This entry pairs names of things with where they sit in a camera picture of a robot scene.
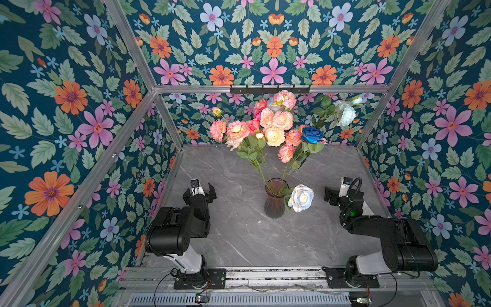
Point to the blue rose stem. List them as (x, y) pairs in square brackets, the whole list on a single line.
[(312, 142)]

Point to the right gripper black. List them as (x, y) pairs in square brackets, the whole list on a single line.
[(330, 194)]

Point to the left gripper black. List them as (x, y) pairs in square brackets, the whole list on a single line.
[(208, 199)]

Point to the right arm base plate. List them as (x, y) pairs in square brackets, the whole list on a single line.
[(342, 278)]

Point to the white vented cable duct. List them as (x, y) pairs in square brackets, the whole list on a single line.
[(241, 299)]

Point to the large white rose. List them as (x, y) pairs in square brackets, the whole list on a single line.
[(301, 198)]

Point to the purple ribbed glass vase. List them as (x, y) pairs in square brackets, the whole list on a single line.
[(277, 190)]

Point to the pink carnation stem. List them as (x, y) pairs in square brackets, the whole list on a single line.
[(293, 139)]

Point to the white flower spray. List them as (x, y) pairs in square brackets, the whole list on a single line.
[(340, 113)]

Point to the cream peony bunch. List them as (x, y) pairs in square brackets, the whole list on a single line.
[(273, 136)]

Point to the coral pink rose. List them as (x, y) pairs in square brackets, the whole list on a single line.
[(258, 108)]

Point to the metal hook rail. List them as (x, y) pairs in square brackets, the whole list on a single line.
[(270, 89)]

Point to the pink peony spray stem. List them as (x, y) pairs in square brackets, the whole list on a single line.
[(235, 135)]

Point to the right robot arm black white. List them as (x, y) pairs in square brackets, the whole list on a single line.
[(404, 247)]

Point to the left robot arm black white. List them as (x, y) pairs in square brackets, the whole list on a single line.
[(171, 231)]

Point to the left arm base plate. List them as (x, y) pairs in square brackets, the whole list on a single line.
[(205, 279)]

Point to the aluminium front rail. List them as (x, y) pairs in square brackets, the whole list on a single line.
[(276, 279)]

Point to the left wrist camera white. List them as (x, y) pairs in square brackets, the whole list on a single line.
[(196, 188)]

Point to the cream pink large rose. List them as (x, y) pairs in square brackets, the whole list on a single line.
[(266, 118)]

